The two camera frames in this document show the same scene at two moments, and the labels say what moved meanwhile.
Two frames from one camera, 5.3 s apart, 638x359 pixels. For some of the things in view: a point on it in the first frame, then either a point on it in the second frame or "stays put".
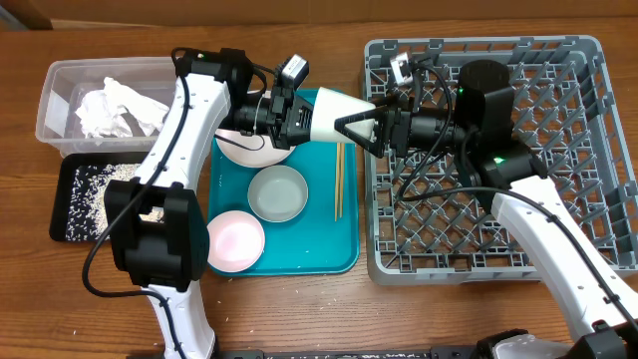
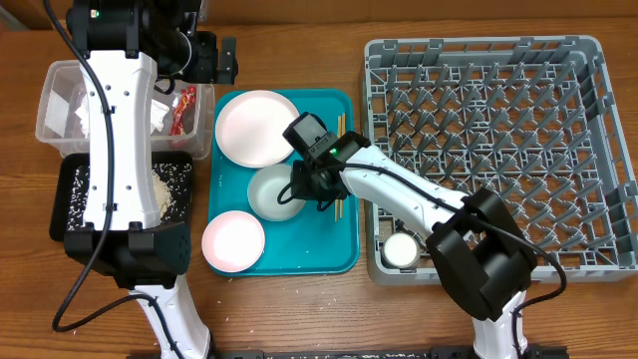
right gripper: x=395 y=120 -> x=303 y=188
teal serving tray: x=313 y=243 stays put
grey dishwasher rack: x=430 y=222 stays put
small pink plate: x=236 y=240 stays put
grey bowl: x=277 y=193 stays put
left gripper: x=285 y=116 -> x=206 y=70
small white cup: x=328 y=106 -> x=401 y=249
